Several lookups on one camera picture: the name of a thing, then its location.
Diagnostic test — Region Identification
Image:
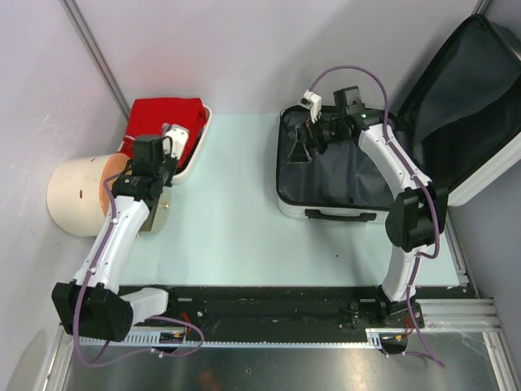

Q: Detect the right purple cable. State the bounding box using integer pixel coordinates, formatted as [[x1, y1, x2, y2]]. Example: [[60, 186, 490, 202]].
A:
[[309, 65, 445, 367]]

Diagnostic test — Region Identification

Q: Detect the grey slotted cable duct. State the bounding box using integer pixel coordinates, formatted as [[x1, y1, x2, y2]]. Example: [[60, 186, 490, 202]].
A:
[[75, 328, 407, 349]]

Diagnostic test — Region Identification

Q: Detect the right aluminium corner post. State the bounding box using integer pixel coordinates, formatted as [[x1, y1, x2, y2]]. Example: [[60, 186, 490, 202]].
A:
[[472, 0, 494, 15]]

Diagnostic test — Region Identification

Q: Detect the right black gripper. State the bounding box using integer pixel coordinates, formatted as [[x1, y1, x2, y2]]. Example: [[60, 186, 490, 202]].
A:
[[287, 112, 346, 164]]

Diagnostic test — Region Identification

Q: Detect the cream oval tray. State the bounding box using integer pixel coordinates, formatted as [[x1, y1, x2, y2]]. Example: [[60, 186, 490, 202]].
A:
[[172, 104, 212, 185]]

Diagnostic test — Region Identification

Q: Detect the black white space suitcase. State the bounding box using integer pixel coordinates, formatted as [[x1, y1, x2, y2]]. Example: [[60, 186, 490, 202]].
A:
[[275, 15, 520, 222]]

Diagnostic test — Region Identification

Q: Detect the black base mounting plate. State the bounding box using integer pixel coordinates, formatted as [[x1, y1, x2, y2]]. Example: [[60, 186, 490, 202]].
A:
[[117, 284, 481, 331]]

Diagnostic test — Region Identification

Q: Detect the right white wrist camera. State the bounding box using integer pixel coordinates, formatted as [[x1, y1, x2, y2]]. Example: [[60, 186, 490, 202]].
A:
[[299, 90, 322, 123]]

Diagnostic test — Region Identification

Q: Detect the cream cylindrical bucket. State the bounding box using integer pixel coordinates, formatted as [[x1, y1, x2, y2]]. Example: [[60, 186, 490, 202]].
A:
[[46, 156, 109, 237]]

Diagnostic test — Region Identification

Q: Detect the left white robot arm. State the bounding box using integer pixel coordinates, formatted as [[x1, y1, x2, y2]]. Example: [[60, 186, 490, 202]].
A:
[[51, 125, 189, 342]]

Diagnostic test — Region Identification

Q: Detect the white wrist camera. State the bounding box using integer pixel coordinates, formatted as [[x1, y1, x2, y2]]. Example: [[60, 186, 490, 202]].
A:
[[162, 123, 189, 160], [299, 90, 322, 123]]

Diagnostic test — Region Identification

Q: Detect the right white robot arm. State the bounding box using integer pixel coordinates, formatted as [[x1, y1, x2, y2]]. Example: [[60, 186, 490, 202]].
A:
[[287, 86, 448, 327]]

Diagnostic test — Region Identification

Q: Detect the aluminium corner post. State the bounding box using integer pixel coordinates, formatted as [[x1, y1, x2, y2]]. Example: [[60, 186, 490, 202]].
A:
[[472, 0, 494, 15], [59, 0, 130, 120]]

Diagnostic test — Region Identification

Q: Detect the left aluminium corner post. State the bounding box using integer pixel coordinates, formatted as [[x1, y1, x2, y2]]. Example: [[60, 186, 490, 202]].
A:
[[59, 0, 130, 120]]

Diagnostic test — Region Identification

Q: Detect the purple cable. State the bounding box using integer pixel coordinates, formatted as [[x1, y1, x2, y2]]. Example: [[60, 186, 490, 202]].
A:
[[72, 170, 204, 367], [309, 65, 445, 367]]

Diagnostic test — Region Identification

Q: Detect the red shirt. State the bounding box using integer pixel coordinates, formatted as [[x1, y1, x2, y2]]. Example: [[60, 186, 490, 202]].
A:
[[120, 97, 208, 169]]

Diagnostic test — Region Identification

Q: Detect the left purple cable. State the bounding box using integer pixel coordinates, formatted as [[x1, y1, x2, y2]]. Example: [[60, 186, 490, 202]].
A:
[[72, 170, 204, 367]]

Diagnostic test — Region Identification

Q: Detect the aluminium frame rail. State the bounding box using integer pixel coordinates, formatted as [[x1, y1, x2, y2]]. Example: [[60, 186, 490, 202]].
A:
[[59, 297, 504, 333]]

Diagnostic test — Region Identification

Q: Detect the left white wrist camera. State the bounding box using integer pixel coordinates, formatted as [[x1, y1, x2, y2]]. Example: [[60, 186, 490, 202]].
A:
[[162, 123, 189, 160]]

